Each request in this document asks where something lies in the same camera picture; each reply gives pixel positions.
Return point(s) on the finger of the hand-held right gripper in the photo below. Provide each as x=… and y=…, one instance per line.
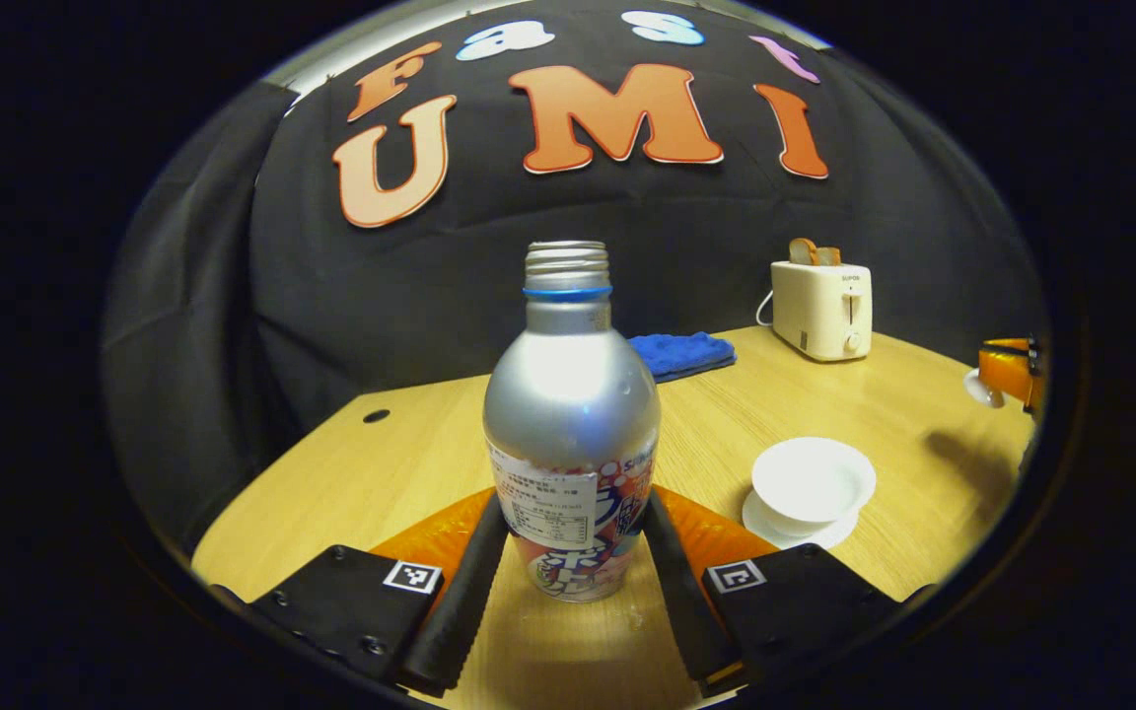
x=1007, y=373

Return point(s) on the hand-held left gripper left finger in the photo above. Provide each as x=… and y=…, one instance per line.
x=464, y=602

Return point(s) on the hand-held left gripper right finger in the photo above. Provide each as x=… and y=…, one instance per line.
x=681, y=592

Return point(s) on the white teacup lid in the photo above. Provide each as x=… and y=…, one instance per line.
x=979, y=390

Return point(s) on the white teacup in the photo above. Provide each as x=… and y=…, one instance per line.
x=810, y=478

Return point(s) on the silver water bottle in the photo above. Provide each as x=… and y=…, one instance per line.
x=568, y=394

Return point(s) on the white saucer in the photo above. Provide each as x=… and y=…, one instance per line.
x=829, y=537

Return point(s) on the cream toaster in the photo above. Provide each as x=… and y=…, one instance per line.
x=819, y=311

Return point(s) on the blue folded towel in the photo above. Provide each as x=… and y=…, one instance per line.
x=681, y=353

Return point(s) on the black backdrop cloth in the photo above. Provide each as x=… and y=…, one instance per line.
x=430, y=296

